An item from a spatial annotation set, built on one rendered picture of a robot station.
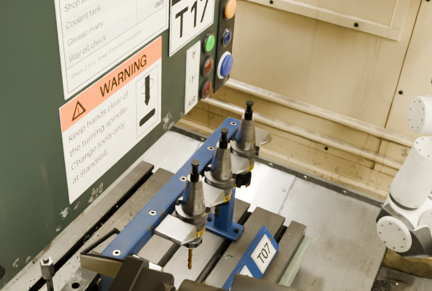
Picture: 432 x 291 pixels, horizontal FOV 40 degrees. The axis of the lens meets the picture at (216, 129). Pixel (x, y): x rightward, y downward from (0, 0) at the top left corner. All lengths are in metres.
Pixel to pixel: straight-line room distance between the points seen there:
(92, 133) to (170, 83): 0.14
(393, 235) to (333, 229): 0.48
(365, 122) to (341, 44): 0.22
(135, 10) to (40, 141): 0.15
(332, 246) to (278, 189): 0.22
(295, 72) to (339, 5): 0.23
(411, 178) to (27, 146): 0.84
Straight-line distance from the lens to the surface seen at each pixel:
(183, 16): 0.63
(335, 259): 1.65
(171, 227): 1.04
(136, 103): 0.59
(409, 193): 1.19
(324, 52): 1.53
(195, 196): 1.03
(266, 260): 1.40
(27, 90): 0.46
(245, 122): 1.18
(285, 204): 1.71
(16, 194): 0.49
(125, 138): 0.60
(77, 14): 0.48
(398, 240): 1.22
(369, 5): 1.44
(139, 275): 0.72
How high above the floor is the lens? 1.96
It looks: 36 degrees down
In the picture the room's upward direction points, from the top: 5 degrees clockwise
